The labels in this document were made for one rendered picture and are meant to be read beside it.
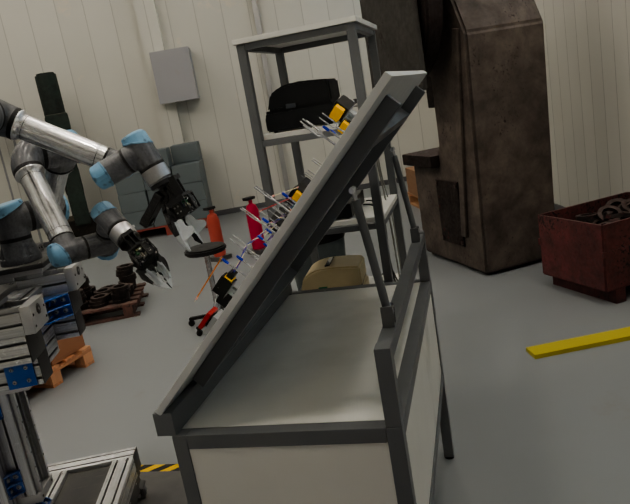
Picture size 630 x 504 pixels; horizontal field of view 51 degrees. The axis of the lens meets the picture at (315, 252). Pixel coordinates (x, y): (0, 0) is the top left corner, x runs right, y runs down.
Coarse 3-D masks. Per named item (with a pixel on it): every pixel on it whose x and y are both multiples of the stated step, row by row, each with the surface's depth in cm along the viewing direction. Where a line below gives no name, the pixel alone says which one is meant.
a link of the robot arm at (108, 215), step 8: (96, 208) 202; (104, 208) 202; (112, 208) 203; (96, 216) 201; (104, 216) 200; (112, 216) 200; (120, 216) 201; (104, 224) 200; (112, 224) 199; (104, 232) 203
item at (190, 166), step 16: (176, 144) 1006; (192, 144) 975; (176, 160) 978; (192, 160) 980; (192, 176) 944; (128, 192) 940; (144, 192) 942; (208, 192) 1014; (128, 208) 945; (144, 208) 947; (160, 224) 954
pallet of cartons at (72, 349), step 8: (80, 336) 472; (64, 344) 456; (72, 344) 463; (80, 344) 471; (64, 352) 455; (72, 352) 463; (80, 352) 467; (88, 352) 473; (56, 360) 447; (64, 360) 453; (72, 360) 458; (80, 360) 470; (88, 360) 472; (56, 368) 444; (56, 376) 443; (40, 384) 446; (48, 384) 442; (56, 384) 443
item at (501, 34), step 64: (384, 0) 504; (448, 0) 476; (512, 0) 481; (384, 64) 531; (448, 64) 497; (512, 64) 482; (448, 128) 519; (512, 128) 493; (448, 192) 541; (512, 192) 505; (448, 256) 570; (512, 256) 517
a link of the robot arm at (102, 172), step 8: (120, 152) 183; (104, 160) 183; (112, 160) 182; (120, 160) 182; (96, 168) 183; (104, 168) 182; (112, 168) 182; (120, 168) 182; (128, 168) 183; (96, 176) 182; (104, 176) 183; (112, 176) 183; (120, 176) 184; (96, 184) 184; (104, 184) 184; (112, 184) 185
